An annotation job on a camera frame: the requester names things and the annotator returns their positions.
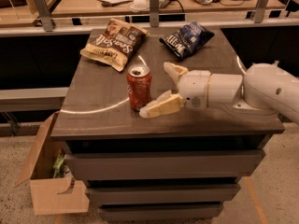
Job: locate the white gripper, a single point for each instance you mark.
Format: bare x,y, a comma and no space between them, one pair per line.
193,88

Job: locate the red coke can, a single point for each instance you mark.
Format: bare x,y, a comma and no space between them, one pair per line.
138,85

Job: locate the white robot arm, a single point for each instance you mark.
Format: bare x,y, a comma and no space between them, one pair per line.
263,90

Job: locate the blue chip bag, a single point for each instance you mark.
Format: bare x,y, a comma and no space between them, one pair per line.
187,40

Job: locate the brown sea salt chip bag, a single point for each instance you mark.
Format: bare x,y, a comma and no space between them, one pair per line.
116,45

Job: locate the grey drawer cabinet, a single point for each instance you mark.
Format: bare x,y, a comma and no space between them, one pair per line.
183,165

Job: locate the green bag in box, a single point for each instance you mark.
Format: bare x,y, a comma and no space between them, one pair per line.
58,167

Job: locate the open cardboard box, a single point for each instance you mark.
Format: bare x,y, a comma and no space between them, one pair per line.
51,196

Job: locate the middle metal bracket post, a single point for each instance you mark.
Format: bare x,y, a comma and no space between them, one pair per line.
154,13

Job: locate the metal bracket post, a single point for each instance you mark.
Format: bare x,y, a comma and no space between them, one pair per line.
154,13
44,15
258,14

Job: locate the right metal bracket post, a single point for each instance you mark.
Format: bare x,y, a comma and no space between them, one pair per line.
258,14

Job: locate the left metal bracket post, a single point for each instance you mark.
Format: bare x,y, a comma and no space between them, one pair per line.
44,15

